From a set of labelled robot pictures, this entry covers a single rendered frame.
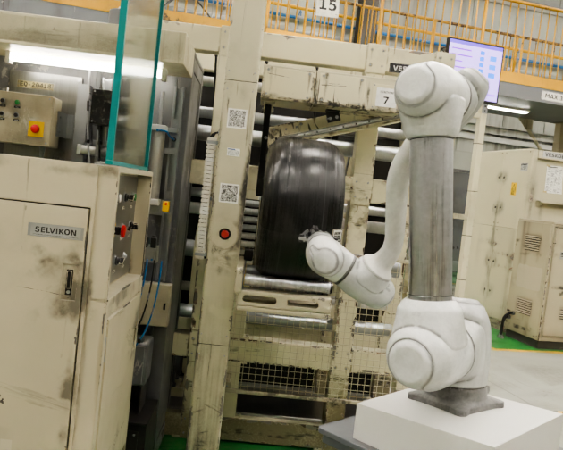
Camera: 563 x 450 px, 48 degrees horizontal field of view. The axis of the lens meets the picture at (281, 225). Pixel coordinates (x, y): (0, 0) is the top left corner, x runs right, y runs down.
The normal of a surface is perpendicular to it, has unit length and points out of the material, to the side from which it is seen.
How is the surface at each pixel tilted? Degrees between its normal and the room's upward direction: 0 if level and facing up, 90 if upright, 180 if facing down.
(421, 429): 90
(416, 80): 85
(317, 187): 70
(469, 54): 90
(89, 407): 90
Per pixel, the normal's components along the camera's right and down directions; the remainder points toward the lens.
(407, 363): -0.58, 0.09
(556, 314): 0.26, 0.08
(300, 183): 0.07, -0.30
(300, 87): 0.04, 0.06
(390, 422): -0.70, -0.04
